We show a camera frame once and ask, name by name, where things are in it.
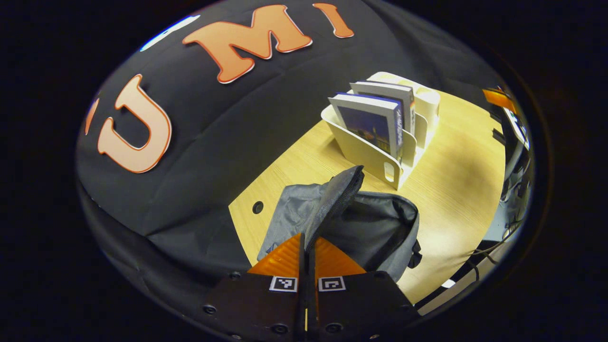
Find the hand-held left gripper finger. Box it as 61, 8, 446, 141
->
307, 236, 421, 342
204, 233, 307, 342

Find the grey schoolbag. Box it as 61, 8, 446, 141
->
257, 165, 423, 284

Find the portrait cover book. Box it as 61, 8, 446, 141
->
350, 80, 417, 136

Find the blue cover book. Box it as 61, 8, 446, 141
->
328, 92, 405, 163

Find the white bookshelf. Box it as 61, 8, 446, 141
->
321, 72, 441, 190

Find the black cable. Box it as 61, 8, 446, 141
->
468, 219, 522, 267

